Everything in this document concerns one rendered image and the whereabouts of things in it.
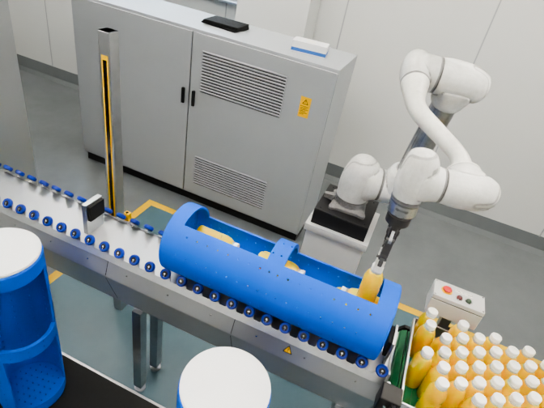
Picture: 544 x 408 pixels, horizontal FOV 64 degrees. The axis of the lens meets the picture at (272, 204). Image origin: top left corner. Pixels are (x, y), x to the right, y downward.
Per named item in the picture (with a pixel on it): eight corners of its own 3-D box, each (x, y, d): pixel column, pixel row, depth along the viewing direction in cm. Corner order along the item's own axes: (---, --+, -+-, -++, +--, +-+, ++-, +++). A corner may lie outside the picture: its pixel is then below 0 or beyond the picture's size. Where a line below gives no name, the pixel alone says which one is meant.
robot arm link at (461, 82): (373, 183, 219) (416, 193, 218) (371, 207, 209) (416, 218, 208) (439, 46, 160) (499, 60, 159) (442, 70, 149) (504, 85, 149)
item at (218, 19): (214, 19, 334) (214, 13, 332) (251, 28, 326) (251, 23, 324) (198, 23, 316) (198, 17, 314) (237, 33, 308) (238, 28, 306)
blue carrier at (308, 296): (194, 240, 195) (197, 189, 178) (383, 320, 175) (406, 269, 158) (157, 281, 173) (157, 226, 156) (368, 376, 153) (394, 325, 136)
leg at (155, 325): (154, 361, 248) (155, 284, 213) (162, 365, 247) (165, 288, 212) (147, 368, 244) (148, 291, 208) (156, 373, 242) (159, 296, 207)
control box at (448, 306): (426, 295, 184) (435, 278, 178) (473, 313, 180) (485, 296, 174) (424, 310, 176) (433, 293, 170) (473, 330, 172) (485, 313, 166)
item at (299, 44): (294, 46, 305) (296, 35, 301) (327, 54, 302) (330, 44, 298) (290, 50, 296) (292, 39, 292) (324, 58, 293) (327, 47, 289)
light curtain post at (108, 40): (120, 300, 279) (107, 27, 184) (127, 304, 278) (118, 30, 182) (113, 307, 274) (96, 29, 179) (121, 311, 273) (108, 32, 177)
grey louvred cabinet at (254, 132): (121, 139, 448) (116, -13, 367) (313, 213, 398) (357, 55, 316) (82, 159, 405) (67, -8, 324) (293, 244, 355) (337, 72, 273)
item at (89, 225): (99, 221, 199) (97, 193, 190) (107, 224, 198) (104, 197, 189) (83, 232, 191) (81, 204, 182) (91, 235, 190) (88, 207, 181)
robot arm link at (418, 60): (406, 64, 150) (444, 73, 149) (407, 36, 161) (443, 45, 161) (393, 94, 160) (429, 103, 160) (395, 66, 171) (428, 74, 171)
